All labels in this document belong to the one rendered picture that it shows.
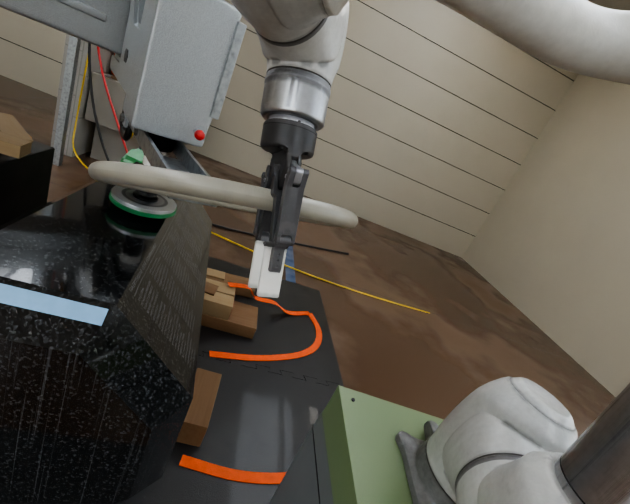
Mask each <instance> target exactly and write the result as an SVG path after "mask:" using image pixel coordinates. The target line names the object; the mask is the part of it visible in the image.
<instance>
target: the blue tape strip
mask: <svg viewBox="0 0 630 504"><path fill-rule="evenodd" d="M0 303H3V304H8V305H12V306H17V307H21V308H25V309H30V310H34V311H38V312H43V313H47V314H51V315H56V316H60V317H65V318H69V319H73V320H78V321H82V322H86V323H91V324H95V325H100V326H102V323H103V321H104V319H105V316H106V314H107V312H108V309H105V308H101V307H97V306H93V305H88V304H84V303H80V302H76V301H72V300H68V299H64V298H60V297H56V296H51V295H47V294H43V293H39V292H35V291H31V290H27V289H23V288H18V287H14V286H10V285H6V284H2V283H0Z"/></svg>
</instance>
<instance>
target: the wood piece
mask: <svg viewBox="0 0 630 504"><path fill-rule="evenodd" d="M31 146H32V141H29V140H26V139H22V138H19V137H16V136H13V135H10V134H6V133H3V132H0V153H1V154H4V155H8V156H11V157H15V158H18V159H20V158H22V157H24V156H26V155H28V154H30V153H31Z"/></svg>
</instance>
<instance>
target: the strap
mask: <svg viewBox="0 0 630 504"><path fill-rule="evenodd" d="M228 284H229V286H230V287H239V288H246V289H250V290H251V288H249V287H248V285H245V284H240V283H231V282H228ZM251 294H252V295H253V297H254V298H255V299H256V300H258V301H261V302H266V303H271V304H275V305H277V306H279V307H280V308H281V309H282V310H283V311H284V312H285V313H287V314H290V315H309V317H310V319H311V320H312V322H313V324H314V326H315V329H316V339H315V342H314V343H313V345H311V346H310V347H309V348H307V349H305V350H303V351H299V352H295V353H289V354H279V355H246V354H236V353H226V352H217V351H209V355H210V357H216V358H226V359H236V360H247V361H278V360H288V359H295V358H300V357H304V356H307V355H309V354H311V353H313V352H315V351H316V350H317V349H318V348H319V346H320V344H321V341H322V331H321V328H320V326H319V324H318V322H317V320H316V319H315V317H314V316H313V314H312V313H309V312H308V311H288V310H285V309H283V308H282V307H281V306H280V305H279V304H278V303H277V302H275V301H273V300H270V299H266V298H260V297H257V296H254V294H253V291H252V290H251ZM179 466H182V467H185V468H189V469H192V470H195V471H199V472H202V473H205V474H209V475H212V476H215V477H219V478H223V479H227V480H232V481H238V482H245V483H255V484H280V483H281V481H282V479H283V478H284V476H285V474H286V472H280V473H264V472H250V471H243V470H236V469H231V468H227V467H223V466H219V465H216V464H213V463H209V462H206V461H203V460H200V459H196V458H193V457H190V456H186V455H183V456H182V458H181V461H180V463H179Z"/></svg>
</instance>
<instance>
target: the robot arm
mask: <svg viewBox="0 0 630 504"><path fill-rule="evenodd" d="M230 1H231V2H232V4H233V5H234V6H235V8H236V9H237V10H238V11H239V13H240V14H241V15H242V16H243V18H244V19H245V20H246V21H248V22H249V23H250V24H251V25H252V26H253V27H254V29H255V30H256V32H257V35H258V38H259V40H260V44H261V48H262V52H263V55H264V56H265V57H266V58H267V71H266V76H265V81H264V84H265V85H264V91H263V97H262V103H261V109H260V114H261V116H262V117H263V118H264V119H265V120H266V121H265V122H264V123H263V129H262V135H261V141H260V146H261V148H262V149H263V150H265V151H266V152H270V153H271V154H272V158H271V162H270V165H267V168H266V172H263V173H262V175H261V187H263V188H268V189H271V196H272V197H273V208H272V212H271V211H266V210H261V209H257V213H256V220H255V226H254V230H253V235H254V236H256V237H255V238H256V241H255V246H254V252H253V258H252V264H251V270H250V276H249V282H248V287H249V288H257V293H256V295H257V296H261V297H272V298H278V297H279V292H280V286H281V280H282V275H283V269H284V263H285V258H286V252H287V249H288V247H289V246H293V245H294V243H295V237H296V232H297V227H298V221H299V216H300V211H301V205H302V200H303V194H304V189H305V186H306V183H307V179H308V176H309V170H307V169H303V168H301V165H302V160H306V159H310V158H312V157H313V155H314V151H315V145H316V140H317V132H316V131H319V130H321V129H322V128H323V127H324V124H325V118H326V114H327V107H328V101H329V98H330V94H331V91H330V90H331V86H332V82H333V80H334V77H335V75H336V73H337V71H338V69H339V66H340V62H341V59H342V55H343V50H344V45H345V40H346V34H347V27H348V18H349V0H230ZM435 1H437V2H439V3H441V4H443V5H444V6H446V7H448V8H450V9H451V10H453V11H455V12H457V13H458V14H460V15H462V16H464V17H465V18H467V19H469V20H471V21H472V22H474V23H476V24H477V25H479V26H481V27H483V28H484V29H486V30H488V31H490V32H491V33H493V34H495V35H496V36H498V37H500V38H502V39H503V40H505V41H507V42H509V43H510V44H512V45H514V46H515V47H517V48H519V49H521V50H522V51H524V52H526V53H528V54H529V55H531V56H533V57H535V58H537V59H539V60H541V61H543V62H545V63H548V64H550V65H552V66H555V67H558V68H560V69H564V70H567V71H570V72H573V73H577V74H581V75H585V76H589V77H594V78H598V79H603V80H608V81H613V82H619V83H624V84H629V85H630V11H625V10H616V9H610V8H606V7H602V6H599V5H596V4H593V3H591V2H589V1H587V0H435ZM424 434H425V441H423V440H420V439H417V438H415V437H413V436H411V435H410V434H408V433H406V432H404V431H400V432H399V433H398V434H397V435H396V436H395V441H396V443H397V445H398V447H399V449H400V452H401V455H402V459H403V463H404V468H405V472H406V476H407V480H408V484H409V489H410V493H411V497H412V501H413V504H630V383H629V384H628V386H627V387H626V388H625V389H624V390H623V391H622V392H621V393H620V394H619V395H618V396H617V397H616V398H615V399H614V400H613V401H612V403H611V404H610V405H609V406H608V407H607V408H606V409H605V410H604V411H603V412H602V413H601V414H600V415H599V416H598V417H597V418H596V419H595V421H594V422H593V423H592V424H591V425H590V426H589V427H588V428H587V429H586V430H585V431H584V432H583V433H582V434H581V435H580V436H579V438H578V436H577V430H576V427H575V426H574V421H573V418H572V416H571V414H570V413H569V411H568V410H567V409H566V408H565V407H564V406H563V404H562V403H560V402H559V401H558V400H557V399H556V398H555V397H554V396H553V395H552V394H550V393H549V392H548V391H546V390H545V389H544V388H542V387H541V386H539V385H538V384H536V383H535V382H533V381H531V380H529V379H526V378H523V377H509V376H508V377H503V378H499V379H496V380H493V381H490V382H488V383H486V384H484V385H482V386H480V387H478V388H477V389H475V390H474V391H473V392H472V393H470V394H469V395H468V396H467V397H466V398H465V399H464V400H462V401H461V402H460V403H459V404H458V405H457V406H456V407H455V408H454V409H453V410H452V411H451V413H450V414H449V415H448V416H447V417H446V418H445V419H444V420H443V422H442V423H441V424H440V425H439V426H438V425H437V423H436V422H434V421H432V420H430V421H429V422H428V421H427V422H426V423H425V424H424Z"/></svg>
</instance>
